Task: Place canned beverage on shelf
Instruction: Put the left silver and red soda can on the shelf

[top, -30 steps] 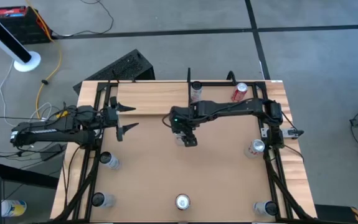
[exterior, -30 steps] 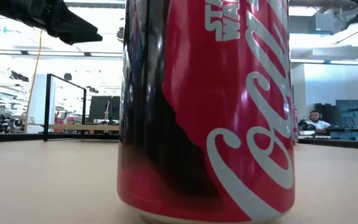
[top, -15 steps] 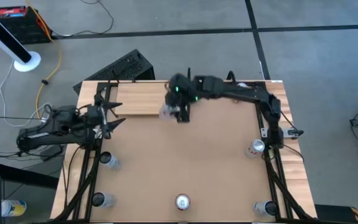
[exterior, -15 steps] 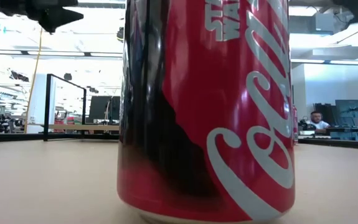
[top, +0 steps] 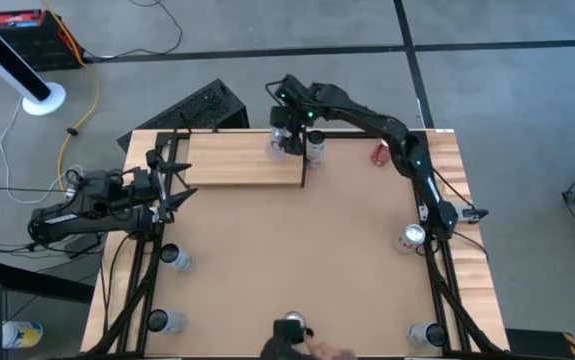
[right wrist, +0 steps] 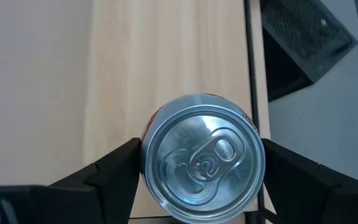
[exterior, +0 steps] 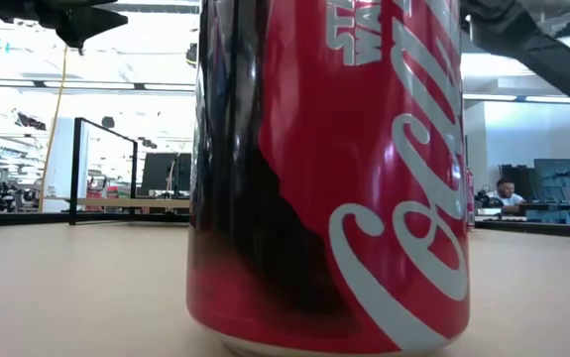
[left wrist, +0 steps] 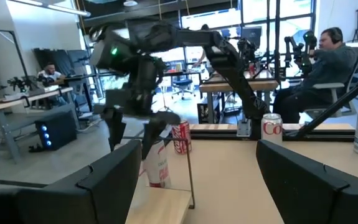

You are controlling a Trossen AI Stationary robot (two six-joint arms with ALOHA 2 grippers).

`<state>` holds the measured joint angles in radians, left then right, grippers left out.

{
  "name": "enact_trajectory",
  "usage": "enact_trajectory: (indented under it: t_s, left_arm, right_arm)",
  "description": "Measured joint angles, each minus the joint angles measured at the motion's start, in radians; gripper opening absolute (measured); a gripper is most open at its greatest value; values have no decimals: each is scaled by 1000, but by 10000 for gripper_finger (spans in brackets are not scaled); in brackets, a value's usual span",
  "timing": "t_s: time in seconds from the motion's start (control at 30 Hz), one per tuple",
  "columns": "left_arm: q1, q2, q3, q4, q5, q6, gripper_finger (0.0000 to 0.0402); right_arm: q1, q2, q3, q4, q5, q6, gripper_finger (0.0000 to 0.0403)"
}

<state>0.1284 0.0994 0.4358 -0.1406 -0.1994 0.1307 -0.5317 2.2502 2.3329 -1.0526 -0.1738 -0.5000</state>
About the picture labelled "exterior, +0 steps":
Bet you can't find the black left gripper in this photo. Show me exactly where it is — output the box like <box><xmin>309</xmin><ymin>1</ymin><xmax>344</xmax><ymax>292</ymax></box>
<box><xmin>14</xmin><ymin>0</ymin><xmax>130</xmax><ymax>55</ymax></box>

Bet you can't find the black-framed wooden shelf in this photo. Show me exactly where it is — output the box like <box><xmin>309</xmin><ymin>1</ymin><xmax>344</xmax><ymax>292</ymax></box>
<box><xmin>68</xmin><ymin>117</ymin><xmax>191</xmax><ymax>227</ymax></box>

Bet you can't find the long ceiling light strip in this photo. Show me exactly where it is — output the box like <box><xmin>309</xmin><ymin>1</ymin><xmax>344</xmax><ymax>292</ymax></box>
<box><xmin>0</xmin><ymin>77</ymin><xmax>197</xmax><ymax>93</ymax></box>
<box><xmin>462</xmin><ymin>92</ymin><xmax>570</xmax><ymax>104</ymax></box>

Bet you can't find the black computer monitor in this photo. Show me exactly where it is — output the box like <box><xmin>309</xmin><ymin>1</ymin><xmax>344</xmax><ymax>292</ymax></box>
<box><xmin>138</xmin><ymin>152</ymin><xmax>179</xmax><ymax>198</ymax></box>
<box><xmin>172</xmin><ymin>153</ymin><xmax>192</xmax><ymax>194</ymax></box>

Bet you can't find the seated person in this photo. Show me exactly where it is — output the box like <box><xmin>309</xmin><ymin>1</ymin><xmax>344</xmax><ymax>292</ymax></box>
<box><xmin>491</xmin><ymin>178</ymin><xmax>527</xmax><ymax>214</ymax></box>

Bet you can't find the dark background monitor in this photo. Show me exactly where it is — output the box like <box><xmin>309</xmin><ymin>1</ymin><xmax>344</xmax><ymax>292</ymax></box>
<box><xmin>533</xmin><ymin>158</ymin><xmax>570</xmax><ymax>204</ymax></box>

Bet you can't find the yellow hanging cable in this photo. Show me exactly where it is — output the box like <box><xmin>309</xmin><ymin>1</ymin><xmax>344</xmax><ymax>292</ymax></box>
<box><xmin>38</xmin><ymin>46</ymin><xmax>69</xmax><ymax>213</ymax></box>

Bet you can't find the black table edge rail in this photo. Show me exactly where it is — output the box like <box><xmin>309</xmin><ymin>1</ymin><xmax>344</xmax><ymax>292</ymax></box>
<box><xmin>0</xmin><ymin>211</ymin><xmax>570</xmax><ymax>240</ymax></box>

